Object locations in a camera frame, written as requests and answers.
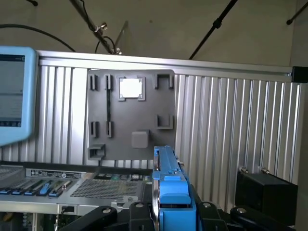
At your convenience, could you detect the light blue teach pendant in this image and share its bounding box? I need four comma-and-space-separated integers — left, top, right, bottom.
0, 47, 39, 147

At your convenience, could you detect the black floor cable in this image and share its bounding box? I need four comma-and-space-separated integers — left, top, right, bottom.
0, 24, 77, 52

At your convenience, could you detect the silver metal stand pole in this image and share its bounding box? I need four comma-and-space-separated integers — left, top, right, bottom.
69, 0, 122, 55

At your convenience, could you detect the grey plastic parts rack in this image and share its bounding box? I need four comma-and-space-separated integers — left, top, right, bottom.
83, 69, 176, 162

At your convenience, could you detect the black rail end cap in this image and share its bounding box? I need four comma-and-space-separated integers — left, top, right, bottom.
291, 66, 308, 84

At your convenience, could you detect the open black silver PC case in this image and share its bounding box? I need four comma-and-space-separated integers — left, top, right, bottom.
0, 161, 154, 231

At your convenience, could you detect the black box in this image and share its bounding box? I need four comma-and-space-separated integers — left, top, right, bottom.
234, 167, 299, 217

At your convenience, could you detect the silver CPU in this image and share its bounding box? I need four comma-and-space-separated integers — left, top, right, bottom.
119, 78, 143, 98

